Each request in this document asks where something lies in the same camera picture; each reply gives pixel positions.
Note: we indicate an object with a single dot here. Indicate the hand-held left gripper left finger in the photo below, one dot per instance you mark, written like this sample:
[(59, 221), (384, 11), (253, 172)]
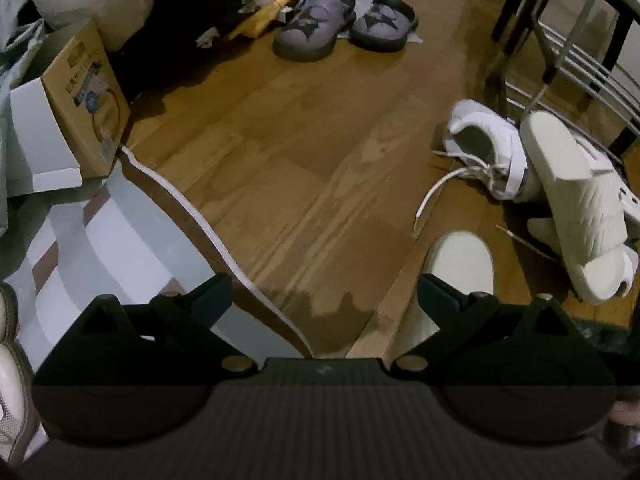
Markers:
[(216, 294)]

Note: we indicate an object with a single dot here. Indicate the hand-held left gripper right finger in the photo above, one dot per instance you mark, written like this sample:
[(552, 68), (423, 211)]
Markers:
[(440, 294)]

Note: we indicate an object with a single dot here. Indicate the white ribbed slide sandal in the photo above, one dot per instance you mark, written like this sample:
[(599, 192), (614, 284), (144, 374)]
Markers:
[(462, 260), (580, 195)]

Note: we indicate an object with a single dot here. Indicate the white lace-up sneaker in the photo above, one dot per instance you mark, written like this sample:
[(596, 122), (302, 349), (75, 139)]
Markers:
[(492, 145)]

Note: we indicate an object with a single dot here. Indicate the metal shoe rack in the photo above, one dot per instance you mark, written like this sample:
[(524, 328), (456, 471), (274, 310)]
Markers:
[(565, 70)]

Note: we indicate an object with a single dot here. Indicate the pale pink sneaker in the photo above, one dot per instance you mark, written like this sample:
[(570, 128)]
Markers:
[(12, 385)]

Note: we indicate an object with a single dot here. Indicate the printed cardboard box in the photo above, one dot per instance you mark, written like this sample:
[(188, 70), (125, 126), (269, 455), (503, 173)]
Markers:
[(87, 105)]

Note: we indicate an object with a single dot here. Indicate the white flat box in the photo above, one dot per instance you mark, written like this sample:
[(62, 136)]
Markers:
[(42, 140)]

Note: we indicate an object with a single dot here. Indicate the purple grey sandal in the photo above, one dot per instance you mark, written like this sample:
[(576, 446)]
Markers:
[(312, 25), (382, 22)]

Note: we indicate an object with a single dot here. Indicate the yellow packet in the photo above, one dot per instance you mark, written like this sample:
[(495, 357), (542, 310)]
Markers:
[(265, 15)]

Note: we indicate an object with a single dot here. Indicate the black bag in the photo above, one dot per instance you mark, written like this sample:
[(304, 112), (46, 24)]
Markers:
[(200, 5)]

